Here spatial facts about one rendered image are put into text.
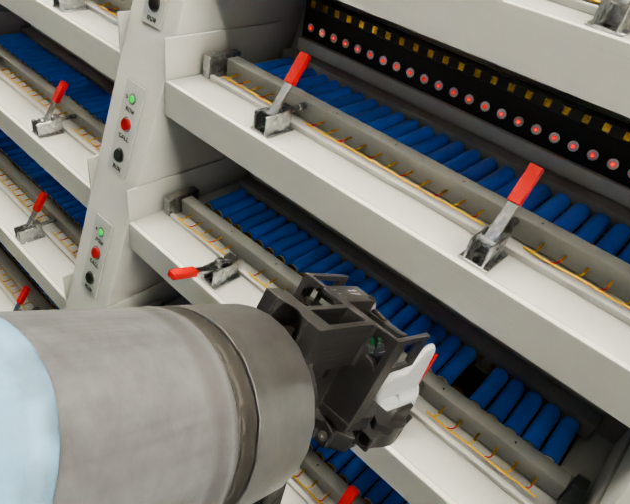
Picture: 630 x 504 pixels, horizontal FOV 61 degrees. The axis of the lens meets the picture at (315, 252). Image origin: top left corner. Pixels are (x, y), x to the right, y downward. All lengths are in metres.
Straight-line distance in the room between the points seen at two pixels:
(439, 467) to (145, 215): 0.49
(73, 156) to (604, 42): 0.73
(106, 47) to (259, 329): 0.62
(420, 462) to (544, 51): 0.37
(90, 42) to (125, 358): 0.70
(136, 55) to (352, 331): 0.54
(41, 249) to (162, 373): 0.86
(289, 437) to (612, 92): 0.33
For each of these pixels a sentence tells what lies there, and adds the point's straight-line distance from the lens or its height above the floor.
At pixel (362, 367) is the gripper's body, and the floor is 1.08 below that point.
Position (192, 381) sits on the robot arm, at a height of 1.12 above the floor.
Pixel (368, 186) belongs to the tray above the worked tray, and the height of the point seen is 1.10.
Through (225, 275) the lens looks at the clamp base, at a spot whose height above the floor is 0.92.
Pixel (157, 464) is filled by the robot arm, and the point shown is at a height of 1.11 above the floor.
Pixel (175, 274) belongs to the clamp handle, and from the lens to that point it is 0.61.
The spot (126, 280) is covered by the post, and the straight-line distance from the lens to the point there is 0.83.
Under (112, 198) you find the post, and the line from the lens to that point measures 0.79.
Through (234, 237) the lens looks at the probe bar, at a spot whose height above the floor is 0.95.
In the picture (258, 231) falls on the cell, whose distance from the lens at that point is 0.72.
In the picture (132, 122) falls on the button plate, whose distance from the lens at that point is 0.75.
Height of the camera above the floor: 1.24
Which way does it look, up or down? 23 degrees down
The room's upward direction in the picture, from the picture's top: 23 degrees clockwise
